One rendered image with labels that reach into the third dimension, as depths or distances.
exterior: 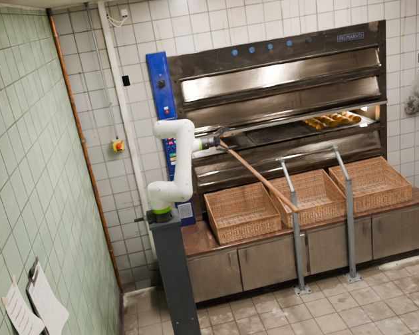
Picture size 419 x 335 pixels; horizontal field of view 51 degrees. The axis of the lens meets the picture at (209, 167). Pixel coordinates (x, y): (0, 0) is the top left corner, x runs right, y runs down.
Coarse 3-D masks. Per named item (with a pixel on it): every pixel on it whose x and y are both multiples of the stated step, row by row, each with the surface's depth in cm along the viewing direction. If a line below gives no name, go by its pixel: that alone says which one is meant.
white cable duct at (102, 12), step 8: (104, 8) 339; (104, 16) 341; (104, 24) 342; (104, 32) 344; (112, 48) 349; (112, 56) 351; (112, 64) 353; (112, 72) 355; (120, 80) 359; (120, 88) 360; (120, 96) 362; (120, 104) 364; (128, 120) 369; (128, 128) 372; (128, 136) 374; (128, 144) 376; (136, 160) 382; (136, 168) 384; (136, 176) 386; (144, 192) 392; (144, 200) 394; (144, 208) 397; (152, 240) 408; (152, 248) 411
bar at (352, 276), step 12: (288, 156) 368; (300, 156) 369; (228, 168) 363; (240, 168) 363; (288, 180) 360; (348, 180) 359; (348, 192) 363; (348, 204) 367; (348, 216) 372; (348, 228) 377; (300, 240) 369; (300, 252) 373; (300, 264) 376; (300, 276) 380; (348, 276) 395; (360, 276) 393; (300, 288) 385
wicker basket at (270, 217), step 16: (224, 192) 404; (240, 192) 406; (256, 192) 408; (208, 208) 390; (224, 208) 405; (240, 208) 407; (256, 208) 409; (272, 208) 388; (224, 224) 398; (240, 224) 365; (256, 224) 368; (272, 224) 372; (224, 240) 367
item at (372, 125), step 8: (344, 128) 415; (352, 128) 412; (360, 128) 413; (368, 128) 415; (304, 136) 410; (312, 136) 407; (320, 136) 408; (328, 136) 410; (264, 144) 405; (272, 144) 402; (280, 144) 403; (288, 144) 405; (224, 152) 401; (240, 152) 399; (248, 152) 400; (200, 160) 394; (208, 160) 396
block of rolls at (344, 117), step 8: (344, 112) 451; (304, 120) 455; (312, 120) 439; (320, 120) 444; (328, 120) 432; (336, 120) 436; (344, 120) 425; (352, 120) 429; (360, 120) 429; (320, 128) 423
